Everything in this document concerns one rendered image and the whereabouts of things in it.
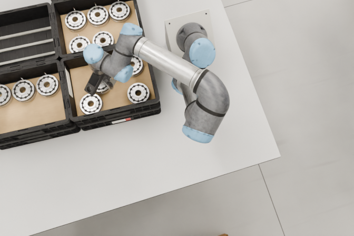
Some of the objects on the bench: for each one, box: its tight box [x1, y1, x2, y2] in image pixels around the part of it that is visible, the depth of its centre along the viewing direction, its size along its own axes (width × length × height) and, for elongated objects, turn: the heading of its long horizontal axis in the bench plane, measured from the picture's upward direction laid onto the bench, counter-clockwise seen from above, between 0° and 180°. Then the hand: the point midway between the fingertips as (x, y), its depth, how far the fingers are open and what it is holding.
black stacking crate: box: [75, 101, 161, 131], centre depth 189 cm, size 40×30×12 cm
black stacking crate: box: [0, 122, 81, 150], centre depth 186 cm, size 40×30×12 cm
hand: (106, 86), depth 179 cm, fingers closed on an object, 4 cm apart
